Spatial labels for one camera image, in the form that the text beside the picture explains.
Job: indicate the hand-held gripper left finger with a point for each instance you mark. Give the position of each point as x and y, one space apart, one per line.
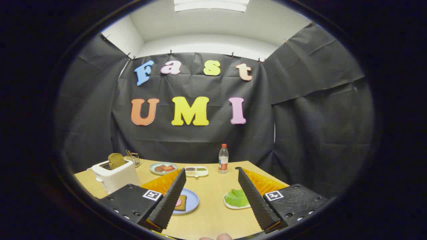
170 200

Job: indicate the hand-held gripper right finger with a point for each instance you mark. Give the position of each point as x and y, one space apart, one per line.
255 200

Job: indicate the green lettuce leaf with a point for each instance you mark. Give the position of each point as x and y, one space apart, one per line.
237 198

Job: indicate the brown toasted bread slice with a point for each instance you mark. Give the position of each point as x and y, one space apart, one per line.
116 160

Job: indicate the pink ham slice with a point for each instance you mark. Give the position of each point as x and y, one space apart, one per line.
179 202

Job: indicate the tan bread slice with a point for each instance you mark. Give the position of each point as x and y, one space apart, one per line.
183 204

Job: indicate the blue plate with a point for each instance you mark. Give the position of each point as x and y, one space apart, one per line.
191 201

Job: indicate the white square plate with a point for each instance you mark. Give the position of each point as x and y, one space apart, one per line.
230 206

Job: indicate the pale green plate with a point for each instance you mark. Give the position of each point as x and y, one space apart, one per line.
162 173

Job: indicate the red tomato slices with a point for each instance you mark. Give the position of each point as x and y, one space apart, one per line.
169 168

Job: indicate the brown sausage slices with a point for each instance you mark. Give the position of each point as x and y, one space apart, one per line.
159 169

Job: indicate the white divided seasoning dish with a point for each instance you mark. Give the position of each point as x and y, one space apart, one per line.
196 174

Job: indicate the clear plastic bottle red cap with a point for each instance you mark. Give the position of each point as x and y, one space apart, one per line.
223 161

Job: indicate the white toaster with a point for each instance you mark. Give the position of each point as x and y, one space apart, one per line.
116 178

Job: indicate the ceiling light panel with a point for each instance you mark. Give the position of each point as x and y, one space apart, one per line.
210 5

